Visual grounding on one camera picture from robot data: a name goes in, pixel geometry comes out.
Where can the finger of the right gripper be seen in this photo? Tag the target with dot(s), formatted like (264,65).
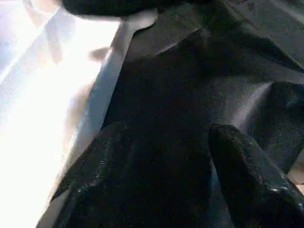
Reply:
(107,7)

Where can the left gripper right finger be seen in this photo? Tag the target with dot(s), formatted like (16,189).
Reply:
(256,185)

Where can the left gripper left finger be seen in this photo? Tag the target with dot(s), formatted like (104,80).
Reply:
(99,178)

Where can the white plastic table top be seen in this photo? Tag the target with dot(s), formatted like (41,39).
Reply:
(47,83)

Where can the black shiny mat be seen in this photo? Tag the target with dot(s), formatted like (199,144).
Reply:
(190,71)

